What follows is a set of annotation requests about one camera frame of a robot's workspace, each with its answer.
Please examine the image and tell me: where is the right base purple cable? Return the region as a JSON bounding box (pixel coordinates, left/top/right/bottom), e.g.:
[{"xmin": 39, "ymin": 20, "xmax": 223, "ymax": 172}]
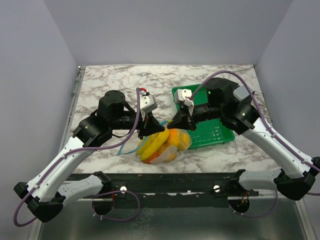
[{"xmin": 232, "ymin": 192, "xmax": 279, "ymax": 218}]

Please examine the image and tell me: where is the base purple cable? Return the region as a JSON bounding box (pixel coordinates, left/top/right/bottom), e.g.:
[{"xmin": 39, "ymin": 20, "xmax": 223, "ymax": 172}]
[
  {"xmin": 232, "ymin": 192, "xmax": 279, "ymax": 218},
  {"xmin": 92, "ymin": 190, "xmax": 141, "ymax": 222}
]

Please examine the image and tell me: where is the black mounting rail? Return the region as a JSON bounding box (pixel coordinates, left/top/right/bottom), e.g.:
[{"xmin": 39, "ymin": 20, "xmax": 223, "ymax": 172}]
[{"xmin": 72, "ymin": 172, "xmax": 261, "ymax": 210}]

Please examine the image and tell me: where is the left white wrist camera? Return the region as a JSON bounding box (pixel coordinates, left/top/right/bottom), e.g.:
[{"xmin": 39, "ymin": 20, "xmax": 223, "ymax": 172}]
[{"xmin": 139, "ymin": 88, "xmax": 158, "ymax": 118}]

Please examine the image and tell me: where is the yellow banana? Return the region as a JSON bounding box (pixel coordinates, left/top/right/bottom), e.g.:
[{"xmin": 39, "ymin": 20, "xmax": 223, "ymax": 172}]
[{"xmin": 135, "ymin": 129, "xmax": 170, "ymax": 162}]

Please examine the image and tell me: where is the orange fruit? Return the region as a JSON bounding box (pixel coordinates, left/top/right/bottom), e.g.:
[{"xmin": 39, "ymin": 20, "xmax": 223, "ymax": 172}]
[{"xmin": 145, "ymin": 152, "xmax": 159, "ymax": 164}]

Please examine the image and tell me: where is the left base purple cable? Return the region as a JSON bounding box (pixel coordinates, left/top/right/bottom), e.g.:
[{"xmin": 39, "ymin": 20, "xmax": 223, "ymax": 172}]
[{"xmin": 92, "ymin": 190, "xmax": 141, "ymax": 222}]

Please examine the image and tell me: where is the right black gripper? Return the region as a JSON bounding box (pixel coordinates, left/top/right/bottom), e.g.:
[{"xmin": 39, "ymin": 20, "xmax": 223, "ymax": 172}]
[{"xmin": 166, "ymin": 102, "xmax": 223, "ymax": 132}]

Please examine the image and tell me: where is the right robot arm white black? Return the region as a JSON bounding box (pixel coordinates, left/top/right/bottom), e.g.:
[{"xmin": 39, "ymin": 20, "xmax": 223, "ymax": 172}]
[{"xmin": 168, "ymin": 77, "xmax": 320, "ymax": 201}]

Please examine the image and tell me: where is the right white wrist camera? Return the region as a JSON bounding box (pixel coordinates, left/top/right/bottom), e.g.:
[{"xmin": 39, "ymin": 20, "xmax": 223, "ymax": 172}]
[{"xmin": 174, "ymin": 89, "xmax": 195, "ymax": 116}]

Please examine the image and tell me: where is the grey scale platform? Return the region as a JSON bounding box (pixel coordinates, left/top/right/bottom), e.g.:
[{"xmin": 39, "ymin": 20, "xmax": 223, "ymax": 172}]
[{"xmin": 233, "ymin": 85, "xmax": 250, "ymax": 102}]

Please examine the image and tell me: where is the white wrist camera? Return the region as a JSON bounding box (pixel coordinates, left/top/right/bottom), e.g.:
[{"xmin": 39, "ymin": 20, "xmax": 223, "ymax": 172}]
[
  {"xmin": 174, "ymin": 89, "xmax": 195, "ymax": 116},
  {"xmin": 139, "ymin": 88, "xmax": 158, "ymax": 118}
]

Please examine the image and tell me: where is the clear zip top bag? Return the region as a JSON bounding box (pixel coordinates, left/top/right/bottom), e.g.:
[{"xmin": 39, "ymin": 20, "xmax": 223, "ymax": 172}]
[{"xmin": 117, "ymin": 128, "xmax": 192, "ymax": 164}]

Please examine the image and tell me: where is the green plastic bin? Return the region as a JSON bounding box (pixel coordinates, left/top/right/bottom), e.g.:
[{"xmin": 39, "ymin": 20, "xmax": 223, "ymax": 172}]
[{"xmin": 171, "ymin": 84, "xmax": 235, "ymax": 149}]

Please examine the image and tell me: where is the red yellow mango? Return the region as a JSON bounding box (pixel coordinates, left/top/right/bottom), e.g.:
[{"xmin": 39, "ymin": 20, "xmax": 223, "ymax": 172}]
[{"xmin": 166, "ymin": 128, "xmax": 192, "ymax": 151}]

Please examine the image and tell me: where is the black scale base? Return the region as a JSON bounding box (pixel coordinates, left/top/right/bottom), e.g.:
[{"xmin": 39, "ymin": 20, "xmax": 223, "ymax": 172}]
[{"xmin": 229, "ymin": 81, "xmax": 252, "ymax": 105}]

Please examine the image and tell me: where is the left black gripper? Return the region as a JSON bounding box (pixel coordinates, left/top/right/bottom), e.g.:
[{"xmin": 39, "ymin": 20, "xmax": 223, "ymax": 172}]
[{"xmin": 111, "ymin": 109, "xmax": 166, "ymax": 140}]

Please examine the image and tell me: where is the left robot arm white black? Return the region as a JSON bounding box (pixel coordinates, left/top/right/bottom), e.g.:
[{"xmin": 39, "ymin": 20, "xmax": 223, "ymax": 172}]
[{"xmin": 13, "ymin": 88, "xmax": 165, "ymax": 223}]

